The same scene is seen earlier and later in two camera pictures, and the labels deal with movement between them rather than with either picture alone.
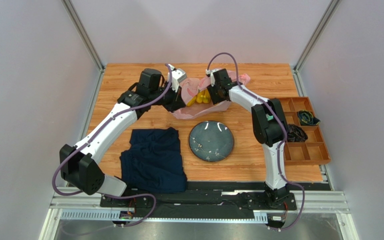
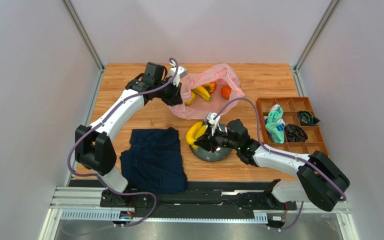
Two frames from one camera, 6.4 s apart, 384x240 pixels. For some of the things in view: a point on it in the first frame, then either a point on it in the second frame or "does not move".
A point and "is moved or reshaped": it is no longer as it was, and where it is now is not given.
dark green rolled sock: [307, 118] does not move
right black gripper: [214, 94] to [210, 139]
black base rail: [200, 200] does not move
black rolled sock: [295, 134] does not move
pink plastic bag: [190, 87] is moved or reshaped
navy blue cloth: [153, 164] does not move
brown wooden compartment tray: [313, 150] does not move
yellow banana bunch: [202, 96] to [195, 130]
